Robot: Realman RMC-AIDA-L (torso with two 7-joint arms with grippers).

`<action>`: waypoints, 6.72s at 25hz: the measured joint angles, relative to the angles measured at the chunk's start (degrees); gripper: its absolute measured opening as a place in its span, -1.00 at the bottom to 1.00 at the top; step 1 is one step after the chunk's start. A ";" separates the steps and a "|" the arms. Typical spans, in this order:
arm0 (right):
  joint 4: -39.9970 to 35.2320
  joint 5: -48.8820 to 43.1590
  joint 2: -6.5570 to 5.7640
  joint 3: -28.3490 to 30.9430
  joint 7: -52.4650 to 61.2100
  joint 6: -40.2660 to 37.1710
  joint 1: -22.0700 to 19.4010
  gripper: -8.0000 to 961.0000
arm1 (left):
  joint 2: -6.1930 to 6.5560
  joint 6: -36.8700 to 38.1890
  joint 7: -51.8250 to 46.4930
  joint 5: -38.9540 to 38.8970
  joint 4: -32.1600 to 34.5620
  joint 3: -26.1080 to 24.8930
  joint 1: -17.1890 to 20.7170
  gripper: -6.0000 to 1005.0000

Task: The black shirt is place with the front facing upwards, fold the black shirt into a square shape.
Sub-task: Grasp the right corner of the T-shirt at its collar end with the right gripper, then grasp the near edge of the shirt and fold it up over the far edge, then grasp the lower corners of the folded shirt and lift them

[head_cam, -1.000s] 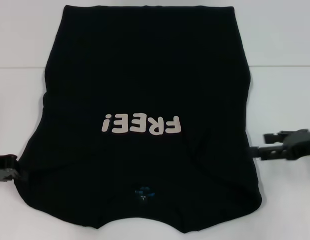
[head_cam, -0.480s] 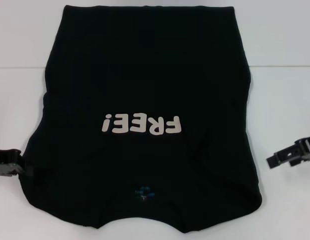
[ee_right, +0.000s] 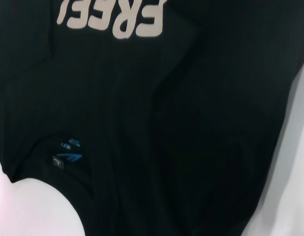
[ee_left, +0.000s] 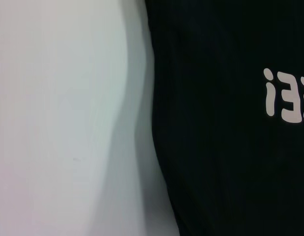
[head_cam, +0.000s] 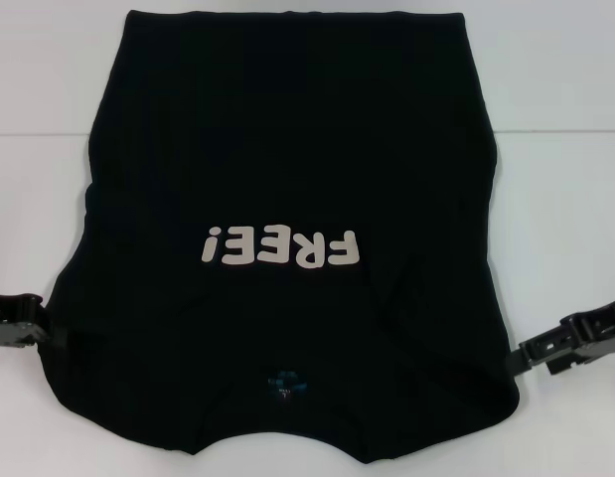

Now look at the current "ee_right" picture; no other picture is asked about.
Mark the black shirt with FREE print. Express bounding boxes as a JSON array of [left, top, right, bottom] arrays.
[[0, 0, 304, 236]]

